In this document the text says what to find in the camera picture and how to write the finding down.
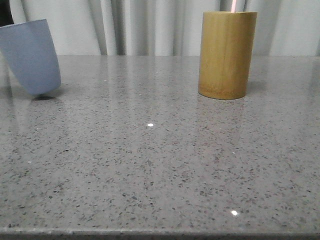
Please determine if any black gripper finger at cup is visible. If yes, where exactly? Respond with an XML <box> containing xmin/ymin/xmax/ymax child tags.
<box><xmin>0</xmin><ymin>0</ymin><xmax>13</xmax><ymax>27</ymax></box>

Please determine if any blue plastic cup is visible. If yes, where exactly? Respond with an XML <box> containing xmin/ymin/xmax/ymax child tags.
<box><xmin>0</xmin><ymin>19</ymin><xmax>61</xmax><ymax>95</ymax></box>

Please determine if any grey curtain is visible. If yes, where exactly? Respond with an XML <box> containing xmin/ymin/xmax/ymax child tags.
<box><xmin>9</xmin><ymin>0</ymin><xmax>320</xmax><ymax>56</ymax></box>

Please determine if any bamboo cylinder holder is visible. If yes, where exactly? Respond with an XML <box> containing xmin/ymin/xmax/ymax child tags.
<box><xmin>198</xmin><ymin>11</ymin><xmax>258</xmax><ymax>100</ymax></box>

